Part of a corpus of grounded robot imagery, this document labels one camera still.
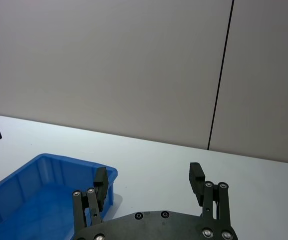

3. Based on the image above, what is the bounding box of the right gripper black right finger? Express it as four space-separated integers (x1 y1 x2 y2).
189 162 232 227

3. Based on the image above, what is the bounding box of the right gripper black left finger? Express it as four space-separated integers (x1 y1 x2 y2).
71 166 109 230

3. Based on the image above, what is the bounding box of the blue plastic bin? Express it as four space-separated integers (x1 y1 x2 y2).
0 153 118 240

